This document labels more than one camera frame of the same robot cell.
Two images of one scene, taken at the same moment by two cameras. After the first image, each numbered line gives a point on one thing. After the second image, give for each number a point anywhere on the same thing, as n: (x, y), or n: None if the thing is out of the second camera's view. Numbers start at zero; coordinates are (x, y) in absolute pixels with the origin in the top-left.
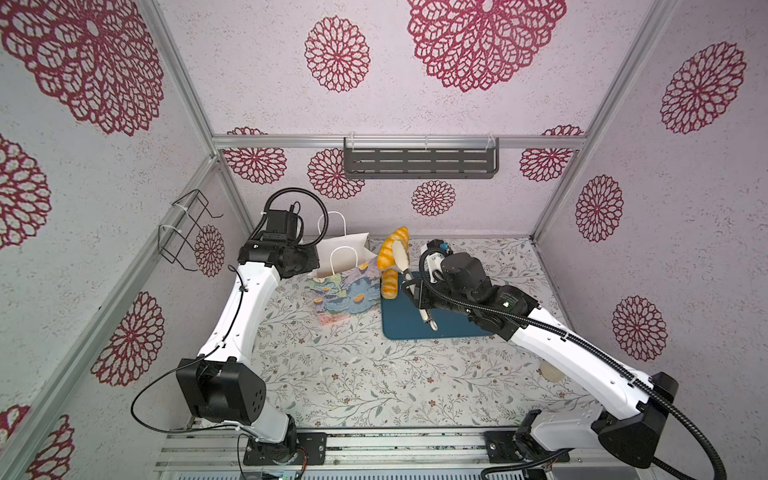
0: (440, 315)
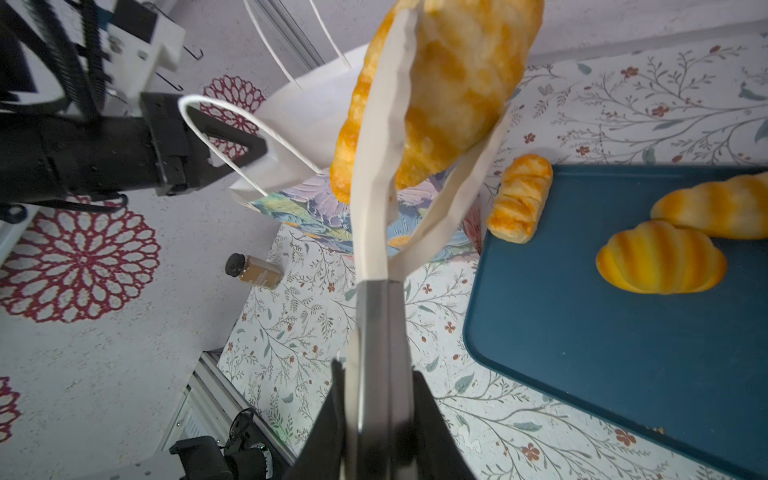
0: (685, 374)
